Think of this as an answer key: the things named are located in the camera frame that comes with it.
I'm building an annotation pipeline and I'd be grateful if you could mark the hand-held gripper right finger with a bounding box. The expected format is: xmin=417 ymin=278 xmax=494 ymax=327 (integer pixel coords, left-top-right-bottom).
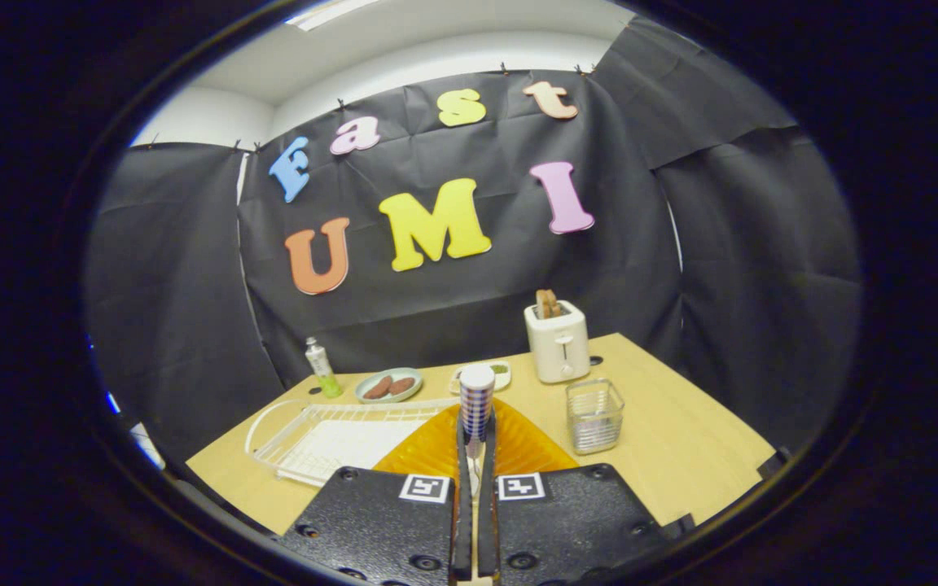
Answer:
xmin=477 ymin=399 xmax=673 ymax=585

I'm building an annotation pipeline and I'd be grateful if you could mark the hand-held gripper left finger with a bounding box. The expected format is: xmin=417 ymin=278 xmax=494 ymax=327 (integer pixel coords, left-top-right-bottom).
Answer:
xmin=278 ymin=403 xmax=474 ymax=585

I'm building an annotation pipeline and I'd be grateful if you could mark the blue checkered handle spoon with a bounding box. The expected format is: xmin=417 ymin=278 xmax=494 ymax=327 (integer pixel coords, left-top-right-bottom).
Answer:
xmin=459 ymin=364 xmax=496 ymax=497

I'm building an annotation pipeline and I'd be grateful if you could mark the white dish rack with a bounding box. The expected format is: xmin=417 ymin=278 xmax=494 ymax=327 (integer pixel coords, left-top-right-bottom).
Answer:
xmin=245 ymin=397 xmax=460 ymax=488

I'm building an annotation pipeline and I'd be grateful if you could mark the metal wire basket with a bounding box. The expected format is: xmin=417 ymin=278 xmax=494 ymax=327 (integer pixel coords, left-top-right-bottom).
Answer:
xmin=565 ymin=378 xmax=625 ymax=454

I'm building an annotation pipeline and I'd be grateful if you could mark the white divided spice dish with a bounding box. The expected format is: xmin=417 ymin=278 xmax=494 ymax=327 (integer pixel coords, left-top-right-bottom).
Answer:
xmin=449 ymin=361 xmax=512 ymax=395

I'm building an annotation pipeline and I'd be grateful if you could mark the pale green plate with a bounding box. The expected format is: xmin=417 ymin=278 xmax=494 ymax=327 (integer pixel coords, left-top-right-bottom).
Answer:
xmin=355 ymin=368 xmax=423 ymax=405

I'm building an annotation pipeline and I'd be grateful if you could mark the white toaster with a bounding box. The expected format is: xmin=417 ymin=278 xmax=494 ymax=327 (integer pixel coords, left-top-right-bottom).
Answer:
xmin=524 ymin=300 xmax=590 ymax=384

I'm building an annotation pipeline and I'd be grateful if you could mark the green clear bottle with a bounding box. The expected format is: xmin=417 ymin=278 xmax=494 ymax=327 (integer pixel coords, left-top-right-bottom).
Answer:
xmin=305 ymin=337 xmax=344 ymax=399

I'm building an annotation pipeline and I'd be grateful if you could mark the black backdrop cloth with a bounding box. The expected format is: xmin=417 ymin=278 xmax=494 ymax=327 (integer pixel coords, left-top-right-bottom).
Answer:
xmin=85 ymin=16 xmax=862 ymax=457

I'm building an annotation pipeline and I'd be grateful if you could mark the blue white screen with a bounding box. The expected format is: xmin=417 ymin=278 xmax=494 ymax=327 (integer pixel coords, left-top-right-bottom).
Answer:
xmin=103 ymin=391 xmax=167 ymax=471

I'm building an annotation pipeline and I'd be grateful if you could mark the ceiling light panel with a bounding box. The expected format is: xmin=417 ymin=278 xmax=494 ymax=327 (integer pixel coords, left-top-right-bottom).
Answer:
xmin=286 ymin=0 xmax=380 ymax=32

